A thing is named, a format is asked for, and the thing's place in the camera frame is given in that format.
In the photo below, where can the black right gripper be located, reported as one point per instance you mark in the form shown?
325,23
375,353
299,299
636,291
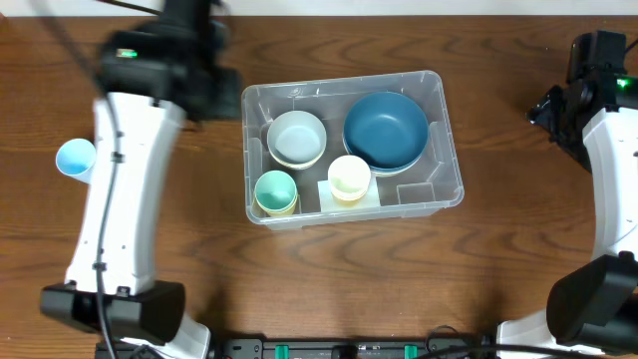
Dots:
550,116

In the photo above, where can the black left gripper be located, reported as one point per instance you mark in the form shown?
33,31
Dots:
219,93

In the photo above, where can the small white bowl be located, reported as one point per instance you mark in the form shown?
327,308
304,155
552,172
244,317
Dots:
297,167

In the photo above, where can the small grey bowl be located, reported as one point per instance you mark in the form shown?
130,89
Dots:
296,137

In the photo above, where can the green cup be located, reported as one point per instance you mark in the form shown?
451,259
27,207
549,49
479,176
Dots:
276,183

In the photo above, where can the light blue cup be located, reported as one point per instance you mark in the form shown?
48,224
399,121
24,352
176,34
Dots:
76,158

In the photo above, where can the yellow cup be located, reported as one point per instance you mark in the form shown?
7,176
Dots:
349,203
277,206

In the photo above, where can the cream white cup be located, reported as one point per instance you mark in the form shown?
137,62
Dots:
349,174

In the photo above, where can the pink cup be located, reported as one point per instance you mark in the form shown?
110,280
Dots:
348,197

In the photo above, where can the dark blue bowl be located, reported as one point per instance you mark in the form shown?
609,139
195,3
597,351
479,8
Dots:
388,130
408,166

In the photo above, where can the yellow cup front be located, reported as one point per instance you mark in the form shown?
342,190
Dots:
349,203

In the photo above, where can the beige bowl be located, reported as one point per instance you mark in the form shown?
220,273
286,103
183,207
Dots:
386,174

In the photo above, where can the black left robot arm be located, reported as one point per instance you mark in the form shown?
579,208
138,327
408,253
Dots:
151,81

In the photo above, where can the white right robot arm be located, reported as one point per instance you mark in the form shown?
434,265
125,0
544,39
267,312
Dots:
592,310

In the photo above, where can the clear plastic storage bin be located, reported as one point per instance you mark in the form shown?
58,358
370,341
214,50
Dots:
433,183

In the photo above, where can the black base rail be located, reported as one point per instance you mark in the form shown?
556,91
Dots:
256,348

